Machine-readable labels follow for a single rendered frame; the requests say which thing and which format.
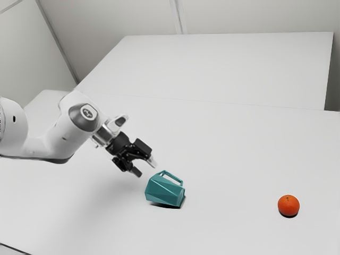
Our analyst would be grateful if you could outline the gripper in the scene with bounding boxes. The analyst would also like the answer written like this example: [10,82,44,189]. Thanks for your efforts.
[105,132,159,178]

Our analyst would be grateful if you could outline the teal faceted mug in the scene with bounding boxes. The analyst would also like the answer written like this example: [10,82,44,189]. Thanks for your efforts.
[144,169,186,208]

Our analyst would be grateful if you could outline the orange fruit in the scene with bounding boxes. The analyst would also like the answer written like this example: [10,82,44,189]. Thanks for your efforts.
[277,194,301,217]

